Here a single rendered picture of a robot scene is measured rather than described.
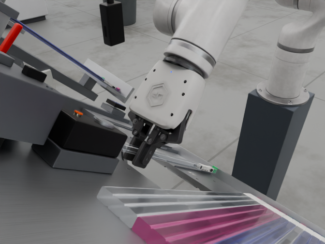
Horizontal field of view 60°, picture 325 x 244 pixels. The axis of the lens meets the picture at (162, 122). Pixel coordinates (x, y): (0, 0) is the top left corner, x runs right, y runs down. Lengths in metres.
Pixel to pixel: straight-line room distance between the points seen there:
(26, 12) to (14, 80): 4.43
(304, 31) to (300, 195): 1.02
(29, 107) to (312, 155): 1.94
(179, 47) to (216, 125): 1.70
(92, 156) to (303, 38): 0.86
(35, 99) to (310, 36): 0.91
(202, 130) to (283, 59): 1.12
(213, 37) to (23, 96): 0.30
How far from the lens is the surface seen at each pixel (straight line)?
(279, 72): 1.08
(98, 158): 0.29
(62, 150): 0.26
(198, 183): 0.54
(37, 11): 4.72
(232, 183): 0.71
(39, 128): 0.26
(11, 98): 0.23
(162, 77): 0.45
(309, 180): 1.88
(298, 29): 1.02
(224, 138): 2.01
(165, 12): 0.51
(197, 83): 0.43
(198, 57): 0.44
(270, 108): 1.11
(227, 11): 0.47
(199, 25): 0.45
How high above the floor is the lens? 1.24
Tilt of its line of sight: 36 degrees down
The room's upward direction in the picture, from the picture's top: straight up
